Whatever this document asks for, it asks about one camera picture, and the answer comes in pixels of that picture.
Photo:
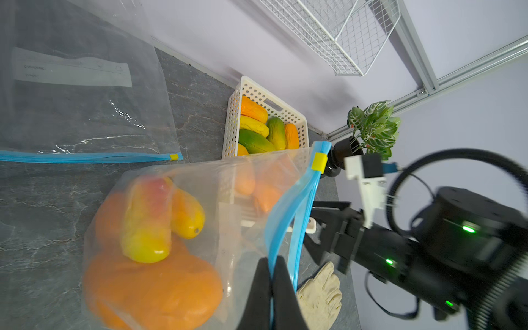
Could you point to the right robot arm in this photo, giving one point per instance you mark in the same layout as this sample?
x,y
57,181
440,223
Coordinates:
x,y
463,251

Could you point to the white wire wall shelf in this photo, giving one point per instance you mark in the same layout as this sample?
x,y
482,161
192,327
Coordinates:
x,y
347,35

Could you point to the clear zip-top bag blue zipper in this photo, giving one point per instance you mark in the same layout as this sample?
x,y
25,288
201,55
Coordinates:
x,y
233,254

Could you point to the yellow green mango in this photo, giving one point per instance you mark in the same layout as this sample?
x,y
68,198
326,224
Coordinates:
x,y
277,133

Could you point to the beige work glove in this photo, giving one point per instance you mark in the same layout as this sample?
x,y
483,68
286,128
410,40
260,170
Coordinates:
x,y
320,299

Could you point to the black glossy plant pot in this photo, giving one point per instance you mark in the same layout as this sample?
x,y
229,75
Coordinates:
x,y
344,152

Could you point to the large orange mango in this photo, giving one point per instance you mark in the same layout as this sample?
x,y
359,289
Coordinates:
x,y
180,292

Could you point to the spare clear zip-top bag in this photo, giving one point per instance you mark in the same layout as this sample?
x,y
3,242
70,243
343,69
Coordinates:
x,y
82,84

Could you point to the orange mango right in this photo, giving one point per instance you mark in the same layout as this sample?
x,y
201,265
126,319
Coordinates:
x,y
291,136

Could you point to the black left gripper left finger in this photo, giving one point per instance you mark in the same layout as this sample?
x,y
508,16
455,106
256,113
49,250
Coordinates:
x,y
257,312

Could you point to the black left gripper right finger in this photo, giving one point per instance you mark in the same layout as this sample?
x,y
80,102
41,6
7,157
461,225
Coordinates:
x,y
286,311

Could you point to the red yellow mango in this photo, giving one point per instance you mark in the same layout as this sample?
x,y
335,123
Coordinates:
x,y
145,235

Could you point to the small yellow mango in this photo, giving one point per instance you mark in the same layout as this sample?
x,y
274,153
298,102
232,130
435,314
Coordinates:
x,y
254,125

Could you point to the white perforated plastic basket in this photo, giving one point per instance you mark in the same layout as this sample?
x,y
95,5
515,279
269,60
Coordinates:
x,y
252,184

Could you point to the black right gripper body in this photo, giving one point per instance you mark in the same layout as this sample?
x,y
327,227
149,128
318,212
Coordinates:
x,y
382,251

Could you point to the orange mango top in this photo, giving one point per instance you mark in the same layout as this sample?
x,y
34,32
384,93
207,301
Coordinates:
x,y
253,110

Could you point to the green artificial plant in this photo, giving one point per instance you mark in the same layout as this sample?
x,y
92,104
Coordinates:
x,y
375,129

